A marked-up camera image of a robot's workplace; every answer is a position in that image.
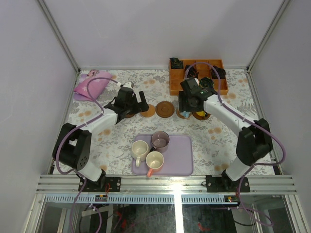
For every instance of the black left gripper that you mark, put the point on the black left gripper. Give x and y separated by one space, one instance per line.
137 105

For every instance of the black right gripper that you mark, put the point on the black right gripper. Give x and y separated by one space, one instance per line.
182 105

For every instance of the cream mug blue handle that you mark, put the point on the cream mug blue handle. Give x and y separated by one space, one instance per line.
185 114

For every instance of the light wooden coaster front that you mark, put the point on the light wooden coaster front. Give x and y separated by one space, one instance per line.
181 116

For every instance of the light wooden coaster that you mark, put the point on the light wooden coaster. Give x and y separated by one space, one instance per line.
150 112
181 116

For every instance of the dark grooved wooden coaster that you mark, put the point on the dark grooved wooden coaster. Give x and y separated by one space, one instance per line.
165 109
199 117

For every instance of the yellow mug black rim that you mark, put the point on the yellow mug black rim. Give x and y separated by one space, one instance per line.
202 114

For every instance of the cream white mug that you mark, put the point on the cream white mug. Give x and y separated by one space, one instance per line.
139 151

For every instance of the purple glass mug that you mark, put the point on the purple glass mug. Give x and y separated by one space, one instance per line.
160 141

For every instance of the cream mug pink handle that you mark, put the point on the cream mug pink handle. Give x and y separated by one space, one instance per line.
155 162

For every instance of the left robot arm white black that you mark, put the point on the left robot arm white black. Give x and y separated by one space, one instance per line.
73 145

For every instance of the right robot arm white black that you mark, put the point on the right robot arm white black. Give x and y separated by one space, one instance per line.
254 141

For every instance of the rolled dark sock front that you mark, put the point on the rolled dark sock front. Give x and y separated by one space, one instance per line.
206 82

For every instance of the rolled dark sock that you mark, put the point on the rolled dark sock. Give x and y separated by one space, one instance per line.
191 71
176 63
206 82
218 71

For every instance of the rolled dark sock middle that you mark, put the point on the rolled dark sock middle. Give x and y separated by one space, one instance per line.
191 71

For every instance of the pink folded cloth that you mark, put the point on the pink folded cloth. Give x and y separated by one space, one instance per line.
95 87

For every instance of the orange wooden compartment box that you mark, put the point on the orange wooden compartment box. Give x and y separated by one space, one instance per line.
204 67

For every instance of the rolled dark sock far left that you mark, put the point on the rolled dark sock far left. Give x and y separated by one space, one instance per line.
176 63

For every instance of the rolled dark sock right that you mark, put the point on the rolled dark sock right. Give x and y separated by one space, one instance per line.
218 71

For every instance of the lavender serving tray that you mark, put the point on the lavender serving tray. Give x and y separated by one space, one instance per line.
178 157

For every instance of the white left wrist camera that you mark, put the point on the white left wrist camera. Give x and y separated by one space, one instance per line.
128 85

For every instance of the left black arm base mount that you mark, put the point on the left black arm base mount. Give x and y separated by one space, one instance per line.
103 184

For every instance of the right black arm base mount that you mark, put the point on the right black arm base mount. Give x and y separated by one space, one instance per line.
222 184

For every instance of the blue slotted cable duct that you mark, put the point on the blue slotted cable duct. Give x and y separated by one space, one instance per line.
136 199

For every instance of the aluminium front rail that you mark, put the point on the aluminium front rail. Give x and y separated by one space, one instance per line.
131 184

